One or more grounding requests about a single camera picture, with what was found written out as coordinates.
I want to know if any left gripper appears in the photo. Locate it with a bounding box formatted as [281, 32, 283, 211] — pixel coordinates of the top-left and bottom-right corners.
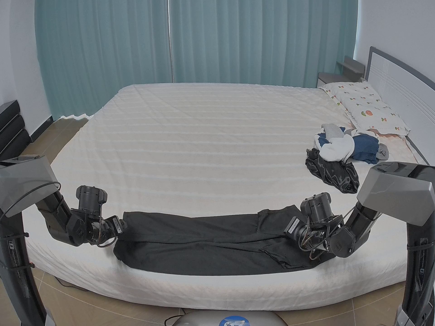
[100, 216, 128, 242]

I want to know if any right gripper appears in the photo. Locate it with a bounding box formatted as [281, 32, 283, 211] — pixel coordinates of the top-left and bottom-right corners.
[285, 217, 308, 242]

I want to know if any black T-shirt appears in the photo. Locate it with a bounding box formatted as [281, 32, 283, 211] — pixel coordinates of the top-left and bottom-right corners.
[113, 205, 337, 276]

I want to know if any pile of clothes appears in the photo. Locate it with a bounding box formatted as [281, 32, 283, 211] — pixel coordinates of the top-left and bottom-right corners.
[305, 123, 389, 194]

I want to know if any bed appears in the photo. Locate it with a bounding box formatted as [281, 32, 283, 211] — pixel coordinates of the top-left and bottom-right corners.
[25, 46, 435, 312]

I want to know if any white printed pillow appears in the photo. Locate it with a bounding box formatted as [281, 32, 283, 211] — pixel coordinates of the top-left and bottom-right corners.
[319, 81, 411, 137]

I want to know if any black chest of drawers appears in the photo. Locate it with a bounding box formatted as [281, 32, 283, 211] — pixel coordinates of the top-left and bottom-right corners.
[0, 101, 31, 162]

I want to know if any grey bedside table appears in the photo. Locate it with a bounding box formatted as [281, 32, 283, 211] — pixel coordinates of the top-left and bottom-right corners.
[318, 56, 366, 88]

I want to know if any blue-green curtain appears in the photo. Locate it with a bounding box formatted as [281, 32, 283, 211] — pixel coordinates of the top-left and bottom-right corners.
[169, 0, 359, 88]
[34, 0, 174, 120]

